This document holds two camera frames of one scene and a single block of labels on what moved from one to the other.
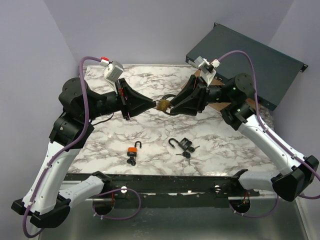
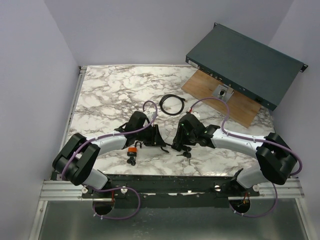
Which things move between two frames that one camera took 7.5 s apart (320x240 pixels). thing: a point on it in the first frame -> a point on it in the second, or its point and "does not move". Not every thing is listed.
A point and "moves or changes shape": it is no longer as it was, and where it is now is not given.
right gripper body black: (203, 97) -> (181, 135)
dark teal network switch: (275, 72) does not move
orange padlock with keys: (132, 152) does not move
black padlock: (184, 143) moves or changes shape
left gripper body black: (122, 100) -> (151, 138)
